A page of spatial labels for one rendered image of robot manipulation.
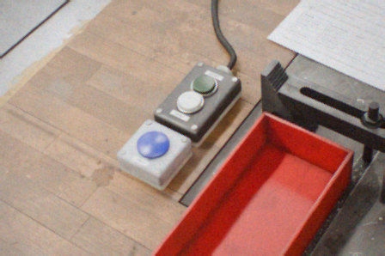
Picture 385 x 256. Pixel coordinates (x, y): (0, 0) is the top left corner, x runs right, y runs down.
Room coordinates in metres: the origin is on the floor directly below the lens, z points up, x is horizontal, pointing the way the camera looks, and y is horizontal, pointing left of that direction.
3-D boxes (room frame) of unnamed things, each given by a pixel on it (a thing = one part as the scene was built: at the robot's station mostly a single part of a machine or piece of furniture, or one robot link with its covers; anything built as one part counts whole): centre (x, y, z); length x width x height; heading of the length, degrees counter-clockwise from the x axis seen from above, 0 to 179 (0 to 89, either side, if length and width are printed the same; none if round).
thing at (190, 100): (0.64, 0.00, 0.93); 0.03 x 0.03 x 0.02
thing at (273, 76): (0.60, -0.12, 0.95); 0.06 x 0.03 x 0.09; 49
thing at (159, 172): (0.58, 0.05, 0.90); 0.07 x 0.07 x 0.06; 49
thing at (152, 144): (0.58, 0.05, 0.93); 0.04 x 0.04 x 0.02
